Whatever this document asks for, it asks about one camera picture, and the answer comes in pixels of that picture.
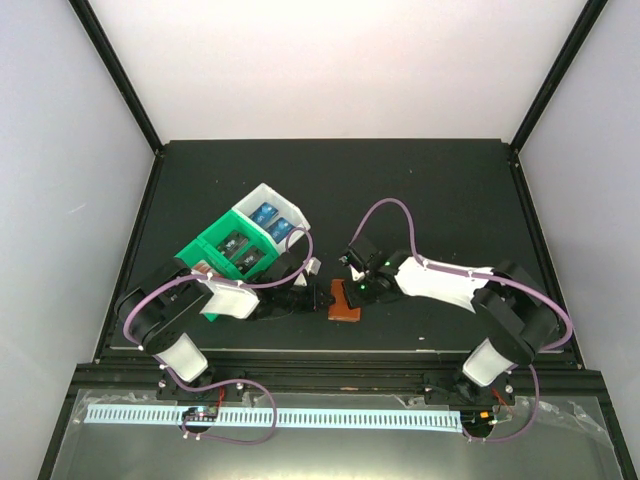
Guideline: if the clear acrylic front panel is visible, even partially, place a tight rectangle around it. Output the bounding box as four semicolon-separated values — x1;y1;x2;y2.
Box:
50;392;623;479

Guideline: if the left controller circuit board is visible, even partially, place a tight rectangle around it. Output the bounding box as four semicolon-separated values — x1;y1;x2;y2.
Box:
181;406;219;423

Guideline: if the brown leather card holder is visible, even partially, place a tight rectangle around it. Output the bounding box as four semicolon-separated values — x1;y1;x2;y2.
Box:
327;279;361;323

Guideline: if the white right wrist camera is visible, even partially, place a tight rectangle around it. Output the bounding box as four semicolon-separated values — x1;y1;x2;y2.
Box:
349;265;366;282

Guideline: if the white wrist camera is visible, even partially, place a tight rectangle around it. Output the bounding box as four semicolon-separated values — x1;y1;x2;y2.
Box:
349;265;366;282
294;257;321;287

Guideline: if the blue VIP card front stack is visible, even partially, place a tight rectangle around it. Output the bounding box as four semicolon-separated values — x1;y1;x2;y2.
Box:
267;217;294;244

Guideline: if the black VIP card stack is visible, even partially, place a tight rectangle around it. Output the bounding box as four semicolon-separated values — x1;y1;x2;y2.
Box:
216;230;248;260

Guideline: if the green bin with black cards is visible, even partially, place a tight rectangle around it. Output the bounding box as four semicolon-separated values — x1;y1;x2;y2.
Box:
196;210;278;280

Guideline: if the right controller circuit board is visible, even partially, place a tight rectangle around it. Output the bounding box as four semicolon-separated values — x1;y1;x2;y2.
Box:
460;409;513;426

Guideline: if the controller circuit board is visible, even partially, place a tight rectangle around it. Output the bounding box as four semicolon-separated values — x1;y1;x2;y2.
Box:
181;406;219;423
460;409;513;426

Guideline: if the blue vip card stack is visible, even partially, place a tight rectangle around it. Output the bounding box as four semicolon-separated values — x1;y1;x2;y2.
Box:
267;217;294;244
250;202;279;227

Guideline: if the white slotted cable duct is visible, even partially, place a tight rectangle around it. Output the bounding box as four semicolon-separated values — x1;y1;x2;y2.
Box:
84;404;462;433

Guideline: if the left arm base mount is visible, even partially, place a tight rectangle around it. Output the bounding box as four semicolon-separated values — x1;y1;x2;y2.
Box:
156;367;246;404

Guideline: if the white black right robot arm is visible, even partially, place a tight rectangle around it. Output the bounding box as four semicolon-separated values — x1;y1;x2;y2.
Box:
339;238;558;403

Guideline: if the white bin with blue cards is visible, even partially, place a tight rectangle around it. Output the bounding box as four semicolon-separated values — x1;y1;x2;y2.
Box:
232;183;311;253

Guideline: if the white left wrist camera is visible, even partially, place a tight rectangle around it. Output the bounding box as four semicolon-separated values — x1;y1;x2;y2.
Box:
294;257;321;287

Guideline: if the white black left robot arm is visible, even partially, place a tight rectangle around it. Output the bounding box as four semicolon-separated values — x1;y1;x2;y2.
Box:
114;254;336;399

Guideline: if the black aluminium frame rail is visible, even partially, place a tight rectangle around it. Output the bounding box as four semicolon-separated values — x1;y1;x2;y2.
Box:
69;350;609;401

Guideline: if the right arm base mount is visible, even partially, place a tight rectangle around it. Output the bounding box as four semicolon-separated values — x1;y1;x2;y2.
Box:
421;370;515;409

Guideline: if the red white card stack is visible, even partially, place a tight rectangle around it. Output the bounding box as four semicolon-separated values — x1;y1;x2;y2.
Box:
192;260;213;275

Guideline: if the blue VIP card rear stack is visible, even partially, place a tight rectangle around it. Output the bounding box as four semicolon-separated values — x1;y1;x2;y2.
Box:
250;202;279;227

